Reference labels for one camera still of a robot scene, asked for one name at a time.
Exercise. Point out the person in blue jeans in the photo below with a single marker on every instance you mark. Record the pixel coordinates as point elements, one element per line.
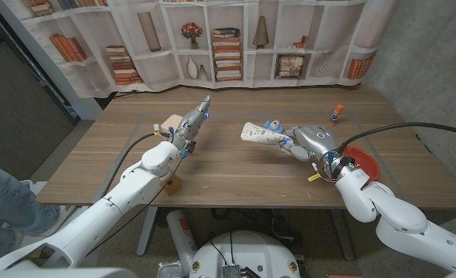
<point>7,204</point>

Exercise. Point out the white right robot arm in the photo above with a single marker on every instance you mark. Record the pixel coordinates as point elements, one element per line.
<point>398,220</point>

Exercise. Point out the blue toy camera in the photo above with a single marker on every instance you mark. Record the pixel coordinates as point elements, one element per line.
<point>275,125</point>

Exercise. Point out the printed bookshelf backdrop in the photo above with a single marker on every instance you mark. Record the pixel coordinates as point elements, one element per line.
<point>154,65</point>

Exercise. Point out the white patterned pen bag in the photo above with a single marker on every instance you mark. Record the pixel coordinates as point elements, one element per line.
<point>259,134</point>

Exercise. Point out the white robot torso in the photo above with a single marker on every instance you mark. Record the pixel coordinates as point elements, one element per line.
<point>247,251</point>

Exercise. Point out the white cylinder with orange label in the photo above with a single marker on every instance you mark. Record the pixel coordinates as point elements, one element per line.
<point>181,235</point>

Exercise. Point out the wooden brick with holes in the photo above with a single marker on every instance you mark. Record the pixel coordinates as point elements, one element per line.
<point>174,186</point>

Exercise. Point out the orange capped glue stick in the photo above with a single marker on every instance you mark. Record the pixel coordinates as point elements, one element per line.
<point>336,114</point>

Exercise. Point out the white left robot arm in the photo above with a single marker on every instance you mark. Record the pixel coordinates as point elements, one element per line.
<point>108,208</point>

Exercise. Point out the grey finned module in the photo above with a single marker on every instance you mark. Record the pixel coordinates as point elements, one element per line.
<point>231,272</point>

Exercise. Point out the silver foil tray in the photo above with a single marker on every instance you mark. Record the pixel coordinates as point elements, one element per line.
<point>169,270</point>

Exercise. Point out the beige block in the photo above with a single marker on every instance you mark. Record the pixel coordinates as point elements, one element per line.
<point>171,123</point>

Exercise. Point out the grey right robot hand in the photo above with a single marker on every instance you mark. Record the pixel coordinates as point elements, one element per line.
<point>315,141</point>

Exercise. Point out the red bowl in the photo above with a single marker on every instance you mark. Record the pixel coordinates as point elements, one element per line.
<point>367,160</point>

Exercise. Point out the white stool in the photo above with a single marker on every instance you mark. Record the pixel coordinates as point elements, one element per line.
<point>27,184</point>

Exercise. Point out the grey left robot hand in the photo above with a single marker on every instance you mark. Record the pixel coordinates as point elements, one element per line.
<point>191,125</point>

